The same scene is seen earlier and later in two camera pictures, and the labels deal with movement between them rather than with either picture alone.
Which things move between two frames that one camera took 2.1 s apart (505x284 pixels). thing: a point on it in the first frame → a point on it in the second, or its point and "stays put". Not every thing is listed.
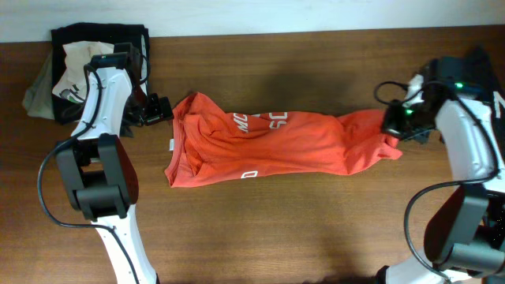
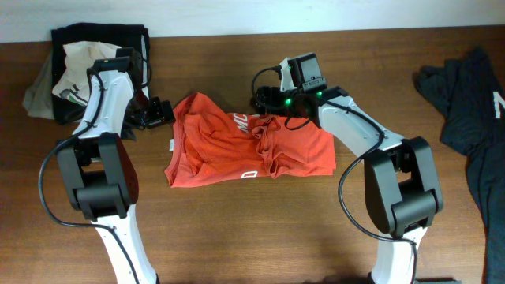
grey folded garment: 38,99 stays put
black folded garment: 69,112 stays put
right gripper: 391,123 → 274,103
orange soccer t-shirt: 207,142 stays put
